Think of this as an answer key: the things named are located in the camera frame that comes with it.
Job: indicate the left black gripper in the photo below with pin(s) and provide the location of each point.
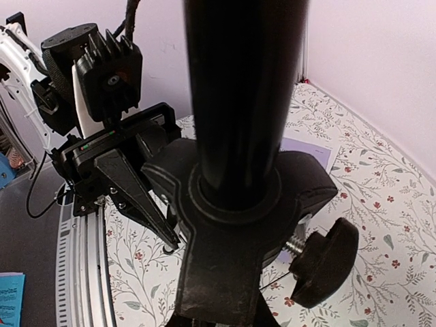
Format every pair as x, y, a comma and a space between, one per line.
109, 163

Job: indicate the black folding tripod stand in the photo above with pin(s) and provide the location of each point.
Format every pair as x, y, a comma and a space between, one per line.
238, 197

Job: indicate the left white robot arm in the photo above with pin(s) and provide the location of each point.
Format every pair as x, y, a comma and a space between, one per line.
40, 79

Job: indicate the blue booklet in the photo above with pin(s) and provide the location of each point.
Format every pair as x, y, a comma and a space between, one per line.
11, 297

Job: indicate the purple sheet music paper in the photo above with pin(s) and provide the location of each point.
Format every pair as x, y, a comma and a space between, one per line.
321, 153

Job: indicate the floral patterned table mat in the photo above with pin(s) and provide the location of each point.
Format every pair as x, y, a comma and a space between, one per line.
381, 192

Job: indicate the front aluminium rail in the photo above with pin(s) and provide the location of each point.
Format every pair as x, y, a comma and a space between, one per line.
82, 282

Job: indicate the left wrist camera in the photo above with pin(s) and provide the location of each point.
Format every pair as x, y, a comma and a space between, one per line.
107, 82

